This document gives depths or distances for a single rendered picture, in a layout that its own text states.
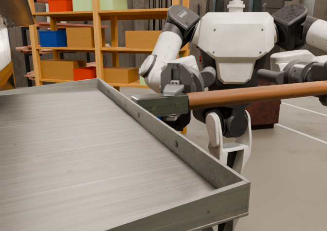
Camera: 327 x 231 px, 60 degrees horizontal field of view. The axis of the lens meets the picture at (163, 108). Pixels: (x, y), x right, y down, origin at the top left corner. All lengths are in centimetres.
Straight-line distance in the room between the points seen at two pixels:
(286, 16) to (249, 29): 16
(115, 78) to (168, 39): 280
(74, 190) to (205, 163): 11
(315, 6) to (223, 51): 1064
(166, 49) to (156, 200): 81
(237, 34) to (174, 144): 79
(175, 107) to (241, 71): 65
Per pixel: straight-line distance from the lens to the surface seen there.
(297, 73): 83
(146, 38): 355
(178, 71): 51
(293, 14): 117
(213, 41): 105
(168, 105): 45
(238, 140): 130
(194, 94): 48
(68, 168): 30
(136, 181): 26
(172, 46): 102
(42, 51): 604
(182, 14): 111
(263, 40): 108
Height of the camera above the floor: 132
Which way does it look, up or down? 14 degrees down
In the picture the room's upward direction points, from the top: straight up
